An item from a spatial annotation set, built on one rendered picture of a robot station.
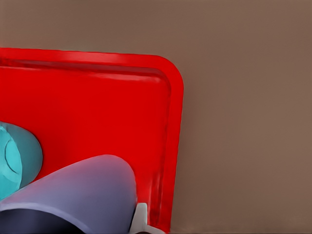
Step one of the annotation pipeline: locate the red plastic tray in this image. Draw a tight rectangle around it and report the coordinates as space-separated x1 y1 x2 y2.
0 47 184 233

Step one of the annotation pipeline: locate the teal bowl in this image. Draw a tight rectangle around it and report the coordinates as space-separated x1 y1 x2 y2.
0 122 43 201

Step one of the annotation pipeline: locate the lavender purple cup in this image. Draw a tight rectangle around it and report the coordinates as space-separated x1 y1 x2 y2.
0 154 137 234

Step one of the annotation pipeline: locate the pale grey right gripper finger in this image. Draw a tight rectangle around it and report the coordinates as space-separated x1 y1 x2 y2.
129 202 162 234

